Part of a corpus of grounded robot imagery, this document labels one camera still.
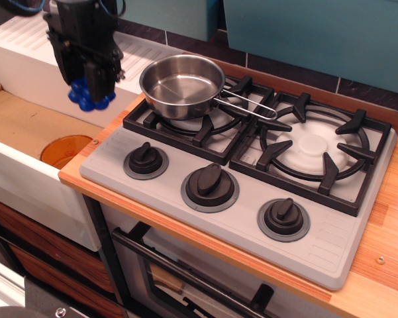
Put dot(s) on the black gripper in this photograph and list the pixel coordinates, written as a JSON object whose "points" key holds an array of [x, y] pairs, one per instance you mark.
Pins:
{"points": [[81, 34]]}

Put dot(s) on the blue toy blueberry cluster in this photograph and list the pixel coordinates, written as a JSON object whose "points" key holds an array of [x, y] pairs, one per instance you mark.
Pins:
{"points": [[80, 95]]}

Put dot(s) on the stainless steel pan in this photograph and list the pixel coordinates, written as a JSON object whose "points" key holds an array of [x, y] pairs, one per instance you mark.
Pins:
{"points": [[184, 87]]}

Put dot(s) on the black left stove knob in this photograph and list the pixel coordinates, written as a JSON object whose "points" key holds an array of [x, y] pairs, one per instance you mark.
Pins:
{"points": [[146, 162]]}

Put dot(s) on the black stove knob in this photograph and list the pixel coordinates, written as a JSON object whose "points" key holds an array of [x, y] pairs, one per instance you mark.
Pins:
{"points": [[210, 189], [283, 220], [146, 162]]}

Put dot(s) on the black middle stove knob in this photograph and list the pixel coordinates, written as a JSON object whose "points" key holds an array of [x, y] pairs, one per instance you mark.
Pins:
{"points": [[210, 189]]}

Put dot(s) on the grey toy stove top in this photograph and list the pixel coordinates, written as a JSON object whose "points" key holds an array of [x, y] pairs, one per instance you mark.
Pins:
{"points": [[323, 256]]}

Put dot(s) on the black right stove knob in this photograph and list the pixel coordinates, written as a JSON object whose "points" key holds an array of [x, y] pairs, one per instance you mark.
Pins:
{"points": [[283, 220]]}

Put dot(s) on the white toy sink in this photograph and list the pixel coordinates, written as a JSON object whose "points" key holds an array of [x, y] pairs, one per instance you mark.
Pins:
{"points": [[35, 110]]}

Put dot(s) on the orange plastic sink drain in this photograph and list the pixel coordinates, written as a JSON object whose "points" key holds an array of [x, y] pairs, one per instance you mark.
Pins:
{"points": [[62, 150]]}

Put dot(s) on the teal cabinet left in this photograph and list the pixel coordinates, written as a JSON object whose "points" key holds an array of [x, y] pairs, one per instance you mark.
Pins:
{"points": [[196, 19]]}

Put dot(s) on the teal cabinet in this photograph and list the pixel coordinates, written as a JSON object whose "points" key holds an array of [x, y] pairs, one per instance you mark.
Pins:
{"points": [[196, 19], [355, 40]]}

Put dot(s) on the black left burner grate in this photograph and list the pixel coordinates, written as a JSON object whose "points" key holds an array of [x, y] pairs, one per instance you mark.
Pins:
{"points": [[215, 136]]}

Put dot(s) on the black burner grate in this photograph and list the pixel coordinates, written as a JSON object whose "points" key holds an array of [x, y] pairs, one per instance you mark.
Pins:
{"points": [[215, 136], [332, 157]]}

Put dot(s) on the wooden drawer fronts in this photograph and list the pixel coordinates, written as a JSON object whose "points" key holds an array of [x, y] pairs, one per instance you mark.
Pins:
{"points": [[56, 263]]}

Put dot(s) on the black right burner grate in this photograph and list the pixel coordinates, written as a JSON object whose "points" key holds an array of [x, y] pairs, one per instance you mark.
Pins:
{"points": [[332, 157]]}

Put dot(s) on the teal cabinet right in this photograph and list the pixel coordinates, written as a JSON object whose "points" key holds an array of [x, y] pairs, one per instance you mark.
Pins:
{"points": [[355, 40]]}

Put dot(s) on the oven door with black handle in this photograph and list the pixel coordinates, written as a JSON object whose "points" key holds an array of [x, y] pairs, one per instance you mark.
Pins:
{"points": [[175, 279]]}

